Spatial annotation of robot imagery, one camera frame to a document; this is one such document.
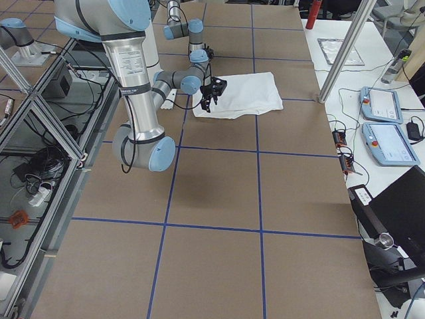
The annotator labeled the far blue teach pendant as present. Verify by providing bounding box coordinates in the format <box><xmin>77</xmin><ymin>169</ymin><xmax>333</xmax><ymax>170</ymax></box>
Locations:
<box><xmin>359</xmin><ymin>86</ymin><xmax>403</xmax><ymax>124</ymax></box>

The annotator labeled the black framed silver sheet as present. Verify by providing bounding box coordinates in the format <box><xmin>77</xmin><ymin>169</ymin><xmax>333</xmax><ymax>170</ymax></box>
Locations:
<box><xmin>317</xmin><ymin>38</ymin><xmax>365</xmax><ymax>66</ymax></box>

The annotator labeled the white printed t-shirt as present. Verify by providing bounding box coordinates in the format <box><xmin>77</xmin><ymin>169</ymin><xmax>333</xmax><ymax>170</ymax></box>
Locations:
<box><xmin>193</xmin><ymin>72</ymin><xmax>283</xmax><ymax>120</ymax></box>

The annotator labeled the white central pedestal column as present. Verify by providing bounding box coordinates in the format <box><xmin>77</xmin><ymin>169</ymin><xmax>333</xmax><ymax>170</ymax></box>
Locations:
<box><xmin>142</xmin><ymin>1</ymin><xmax>162</xmax><ymax>86</ymax></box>

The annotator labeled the blue teach pendant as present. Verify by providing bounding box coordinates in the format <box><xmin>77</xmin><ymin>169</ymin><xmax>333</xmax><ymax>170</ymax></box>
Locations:
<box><xmin>362</xmin><ymin>122</ymin><xmax>420</xmax><ymax>167</ymax></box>
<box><xmin>359</xmin><ymin>86</ymin><xmax>403</xmax><ymax>124</ymax></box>

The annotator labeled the orange connector part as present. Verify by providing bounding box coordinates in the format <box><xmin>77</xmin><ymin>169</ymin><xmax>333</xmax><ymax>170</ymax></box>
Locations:
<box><xmin>8</xmin><ymin>210</ymin><xmax>29</xmax><ymax>229</ymax></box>

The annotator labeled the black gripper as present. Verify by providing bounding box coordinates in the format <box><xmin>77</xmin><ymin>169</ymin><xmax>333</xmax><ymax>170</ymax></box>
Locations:
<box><xmin>200</xmin><ymin>76</ymin><xmax>228</xmax><ymax>112</ymax></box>

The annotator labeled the black laptop computer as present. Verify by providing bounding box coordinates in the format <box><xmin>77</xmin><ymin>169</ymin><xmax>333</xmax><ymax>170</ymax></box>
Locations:
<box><xmin>348</xmin><ymin>165</ymin><xmax>424</xmax><ymax>266</ymax></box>

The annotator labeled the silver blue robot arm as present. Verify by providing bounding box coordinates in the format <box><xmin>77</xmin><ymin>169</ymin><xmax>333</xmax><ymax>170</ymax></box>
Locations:
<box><xmin>163</xmin><ymin>1</ymin><xmax>205</xmax><ymax>53</ymax></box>
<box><xmin>54</xmin><ymin>1</ymin><xmax>227</xmax><ymax>172</ymax></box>

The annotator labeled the red cylinder bottle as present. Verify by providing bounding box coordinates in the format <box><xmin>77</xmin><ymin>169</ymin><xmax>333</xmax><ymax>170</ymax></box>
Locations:
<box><xmin>305</xmin><ymin>0</ymin><xmax>322</xmax><ymax>30</ymax></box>

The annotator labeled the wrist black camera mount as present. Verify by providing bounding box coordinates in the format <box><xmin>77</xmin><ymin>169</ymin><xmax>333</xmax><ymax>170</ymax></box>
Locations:
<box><xmin>203</xmin><ymin>43</ymin><xmax>214</xmax><ymax>60</ymax></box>

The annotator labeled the aluminium frame post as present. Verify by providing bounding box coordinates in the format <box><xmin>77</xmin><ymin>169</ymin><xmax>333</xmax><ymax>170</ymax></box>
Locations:
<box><xmin>318</xmin><ymin>0</ymin><xmax>377</xmax><ymax>104</ymax></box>

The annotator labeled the black power adapter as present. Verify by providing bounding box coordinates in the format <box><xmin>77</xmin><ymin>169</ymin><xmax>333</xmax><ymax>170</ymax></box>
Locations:
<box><xmin>406</xmin><ymin>122</ymin><xmax>422</xmax><ymax>142</ymax></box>

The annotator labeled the near blue teach pendant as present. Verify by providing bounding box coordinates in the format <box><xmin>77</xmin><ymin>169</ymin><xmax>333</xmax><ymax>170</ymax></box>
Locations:
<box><xmin>362</xmin><ymin>122</ymin><xmax>420</xmax><ymax>167</ymax></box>

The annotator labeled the orange black electronics module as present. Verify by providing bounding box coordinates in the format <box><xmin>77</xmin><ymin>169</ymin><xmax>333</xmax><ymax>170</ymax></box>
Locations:
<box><xmin>339</xmin><ymin>154</ymin><xmax>355</xmax><ymax>175</ymax></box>
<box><xmin>332</xmin><ymin>130</ymin><xmax>347</xmax><ymax>148</ymax></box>

